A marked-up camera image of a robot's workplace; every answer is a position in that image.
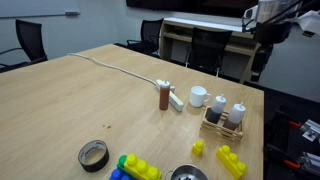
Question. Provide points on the three part yellow Lego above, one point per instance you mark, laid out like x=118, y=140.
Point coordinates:
x=231, y=161

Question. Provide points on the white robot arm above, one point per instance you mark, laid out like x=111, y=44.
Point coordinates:
x=270, y=12

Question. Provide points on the small yellow Lego block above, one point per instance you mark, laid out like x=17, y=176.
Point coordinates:
x=198, y=147

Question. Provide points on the green Lego brick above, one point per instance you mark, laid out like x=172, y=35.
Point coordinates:
x=121, y=161

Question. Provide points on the stacked yellow Lego brick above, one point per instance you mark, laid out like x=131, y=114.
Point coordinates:
x=141, y=169

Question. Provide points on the blue Lego brick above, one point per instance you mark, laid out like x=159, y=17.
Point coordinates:
x=118, y=174

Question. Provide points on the brown sauce squeeze bottle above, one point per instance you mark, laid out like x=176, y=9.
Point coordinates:
x=164, y=95

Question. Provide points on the white power strip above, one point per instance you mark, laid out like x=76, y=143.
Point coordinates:
x=173, y=99

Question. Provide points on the white ceramic mug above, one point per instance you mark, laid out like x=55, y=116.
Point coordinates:
x=199, y=96

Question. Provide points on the wooden shelf cabinet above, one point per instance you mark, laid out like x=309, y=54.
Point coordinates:
x=181, y=30

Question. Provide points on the dark sauce squeeze bottle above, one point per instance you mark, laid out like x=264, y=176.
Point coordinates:
x=217, y=109

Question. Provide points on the black office chair middle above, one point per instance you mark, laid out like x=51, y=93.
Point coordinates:
x=150, y=34

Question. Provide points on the black office chair by shelf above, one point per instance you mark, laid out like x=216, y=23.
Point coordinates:
x=207, y=50

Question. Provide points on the wooden crate holder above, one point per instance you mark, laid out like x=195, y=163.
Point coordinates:
x=219, y=129

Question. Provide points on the brown sauce bottle in crate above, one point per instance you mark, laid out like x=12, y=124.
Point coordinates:
x=235, y=116

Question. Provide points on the black tape roll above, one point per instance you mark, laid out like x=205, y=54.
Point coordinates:
x=93, y=156

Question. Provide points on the whiteboard eraser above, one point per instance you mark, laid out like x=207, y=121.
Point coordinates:
x=73, y=13

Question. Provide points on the black office chair left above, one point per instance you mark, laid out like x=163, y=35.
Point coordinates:
x=29, y=35

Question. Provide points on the metal bowl with handle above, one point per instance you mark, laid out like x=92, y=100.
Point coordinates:
x=185, y=172

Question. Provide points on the orange handled clamp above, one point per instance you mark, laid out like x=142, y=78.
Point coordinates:
x=305, y=145

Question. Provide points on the wall whiteboard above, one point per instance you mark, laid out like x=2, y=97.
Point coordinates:
x=31, y=8

